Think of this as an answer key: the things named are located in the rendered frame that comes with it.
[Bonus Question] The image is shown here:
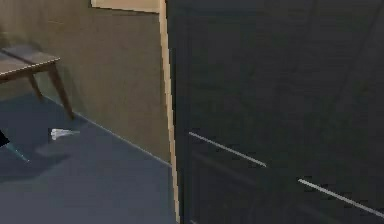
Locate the dark grey cupboard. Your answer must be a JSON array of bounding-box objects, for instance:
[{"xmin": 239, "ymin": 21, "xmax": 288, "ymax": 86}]
[{"xmin": 158, "ymin": 0, "xmax": 384, "ymax": 224}]

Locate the small white object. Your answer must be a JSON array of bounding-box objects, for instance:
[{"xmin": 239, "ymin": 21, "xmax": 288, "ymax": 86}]
[{"xmin": 50, "ymin": 127, "xmax": 81, "ymax": 141}]

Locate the brown wooden table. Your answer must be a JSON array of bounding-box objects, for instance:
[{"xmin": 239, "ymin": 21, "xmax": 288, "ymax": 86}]
[{"xmin": 0, "ymin": 44, "xmax": 76, "ymax": 121}]

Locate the pale framed wall picture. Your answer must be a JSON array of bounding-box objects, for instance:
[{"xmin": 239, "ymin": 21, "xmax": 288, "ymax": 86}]
[{"xmin": 90, "ymin": 0, "xmax": 161, "ymax": 15}]

